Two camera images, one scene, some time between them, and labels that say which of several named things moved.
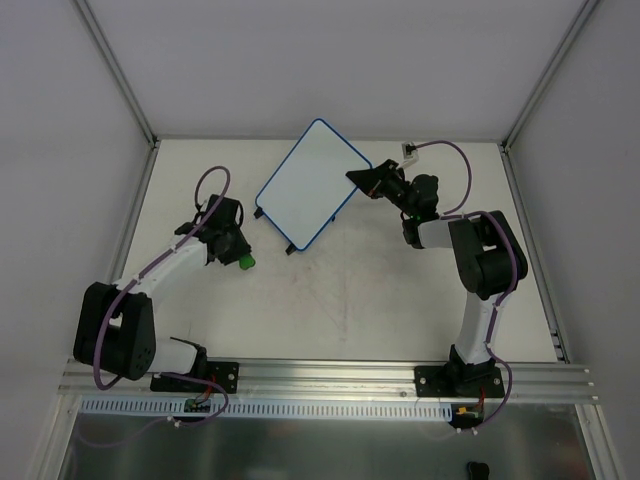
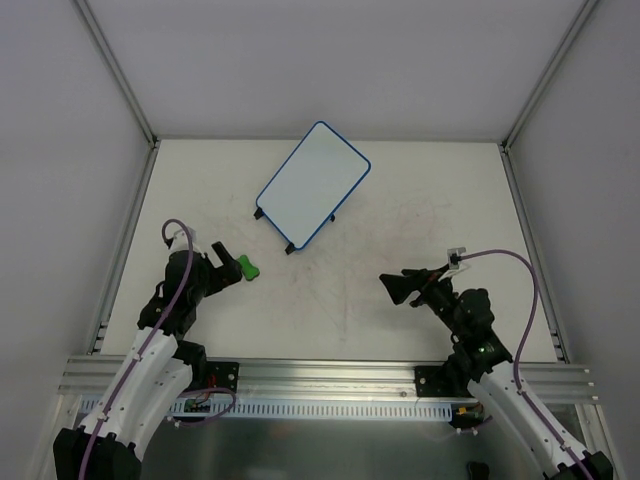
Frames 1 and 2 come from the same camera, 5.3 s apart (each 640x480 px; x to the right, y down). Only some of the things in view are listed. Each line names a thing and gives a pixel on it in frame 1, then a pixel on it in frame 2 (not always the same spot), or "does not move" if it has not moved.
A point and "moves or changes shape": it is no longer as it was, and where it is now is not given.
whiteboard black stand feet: x=290 y=249 does not move
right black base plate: x=458 y=381 does not move
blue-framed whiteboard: x=310 y=187 does not move
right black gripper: x=383 y=179 -> x=424 y=288
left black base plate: x=226 y=374 does not move
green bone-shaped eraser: x=246 y=262 moves or changes shape
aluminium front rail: x=333 y=381 does not move
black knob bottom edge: x=478 y=471 does not move
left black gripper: x=233 y=251 -> x=223 y=270
